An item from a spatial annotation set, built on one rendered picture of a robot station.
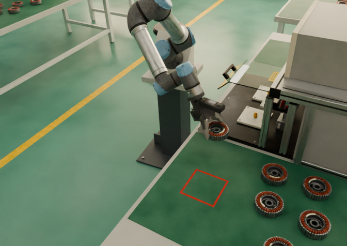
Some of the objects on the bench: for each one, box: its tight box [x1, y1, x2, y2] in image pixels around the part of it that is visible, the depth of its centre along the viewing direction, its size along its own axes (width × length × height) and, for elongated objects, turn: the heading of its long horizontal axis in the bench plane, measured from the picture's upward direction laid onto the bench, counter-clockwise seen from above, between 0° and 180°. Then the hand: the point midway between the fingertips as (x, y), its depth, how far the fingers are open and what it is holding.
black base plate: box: [207, 84, 305, 160], centre depth 186 cm, size 47×64×2 cm
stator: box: [261, 163, 288, 186], centre depth 145 cm, size 11×11×4 cm
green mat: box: [128, 132, 347, 246], centre depth 133 cm, size 94×61×1 cm, turn 63°
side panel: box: [294, 106, 347, 181], centre depth 139 cm, size 28×3×32 cm, turn 63°
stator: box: [302, 176, 332, 201], centre depth 139 cm, size 11×11×4 cm
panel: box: [293, 106, 308, 159], centre depth 166 cm, size 1×66×30 cm, turn 153°
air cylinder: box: [275, 113, 287, 131], centre depth 170 cm, size 5×8×6 cm
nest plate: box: [237, 106, 273, 129], centre depth 177 cm, size 15×15×1 cm
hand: (217, 132), depth 154 cm, fingers closed on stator, 13 cm apart
